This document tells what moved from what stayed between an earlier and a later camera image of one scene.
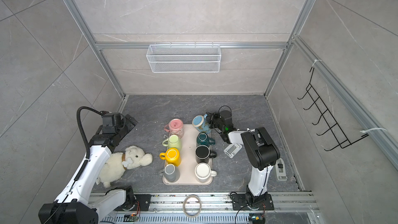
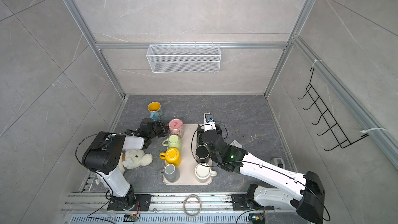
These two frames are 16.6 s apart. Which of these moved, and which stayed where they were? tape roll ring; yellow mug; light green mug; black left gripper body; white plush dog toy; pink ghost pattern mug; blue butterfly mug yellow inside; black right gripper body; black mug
Moved: black right gripper body; blue butterfly mug yellow inside; black left gripper body
Stayed: tape roll ring; yellow mug; black mug; pink ghost pattern mug; light green mug; white plush dog toy
